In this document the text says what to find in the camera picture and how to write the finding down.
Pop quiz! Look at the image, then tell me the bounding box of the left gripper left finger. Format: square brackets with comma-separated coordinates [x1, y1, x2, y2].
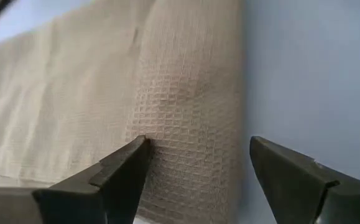
[32, 135, 152, 224]

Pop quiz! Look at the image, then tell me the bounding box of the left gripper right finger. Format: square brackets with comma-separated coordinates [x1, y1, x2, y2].
[249, 136, 360, 224]

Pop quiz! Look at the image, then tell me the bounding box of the grey waffle-weave towel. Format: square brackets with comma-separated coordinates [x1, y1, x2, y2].
[0, 0, 245, 224]

